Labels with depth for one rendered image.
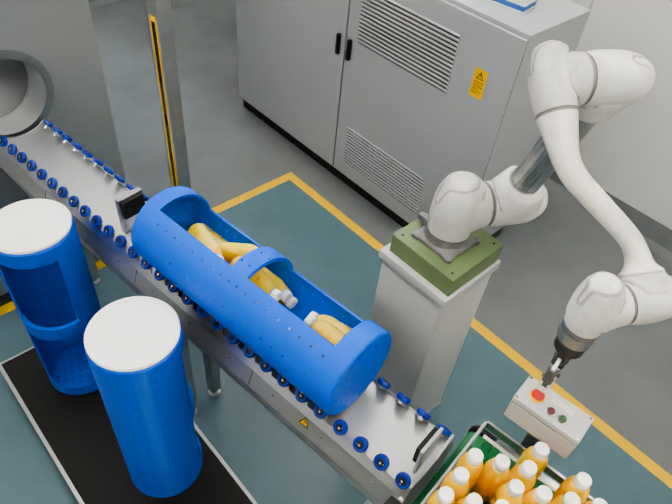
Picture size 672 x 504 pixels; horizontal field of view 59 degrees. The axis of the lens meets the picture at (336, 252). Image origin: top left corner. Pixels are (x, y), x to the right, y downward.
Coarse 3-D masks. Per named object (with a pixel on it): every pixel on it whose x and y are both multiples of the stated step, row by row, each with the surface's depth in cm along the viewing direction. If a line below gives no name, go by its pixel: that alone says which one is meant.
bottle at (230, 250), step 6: (222, 246) 195; (228, 246) 194; (234, 246) 193; (240, 246) 193; (246, 246) 192; (252, 246) 192; (222, 252) 194; (228, 252) 193; (234, 252) 192; (240, 252) 192; (246, 252) 191; (228, 258) 194
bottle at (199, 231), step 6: (192, 228) 194; (198, 228) 194; (204, 228) 195; (192, 234) 193; (198, 234) 192; (204, 234) 191; (210, 234) 193; (204, 240) 189; (210, 240) 189; (210, 246) 187; (216, 246) 188; (216, 252) 187
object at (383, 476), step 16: (16, 160) 245; (32, 176) 240; (48, 192) 235; (112, 240) 217; (128, 256) 213; (144, 272) 209; (160, 288) 205; (192, 304) 198; (224, 336) 191; (240, 352) 188; (256, 368) 185; (272, 384) 182; (288, 400) 179; (352, 448) 169; (368, 464) 166; (384, 480) 164; (400, 496) 161
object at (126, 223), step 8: (128, 192) 214; (136, 192) 214; (120, 200) 210; (128, 200) 212; (136, 200) 214; (120, 208) 212; (128, 208) 213; (136, 208) 216; (120, 216) 215; (128, 216) 215; (136, 216) 220; (120, 224) 219; (128, 224) 219
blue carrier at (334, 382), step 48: (192, 192) 198; (144, 240) 189; (192, 240) 181; (240, 240) 203; (192, 288) 180; (240, 288) 171; (240, 336) 174; (288, 336) 162; (384, 336) 164; (336, 384) 155
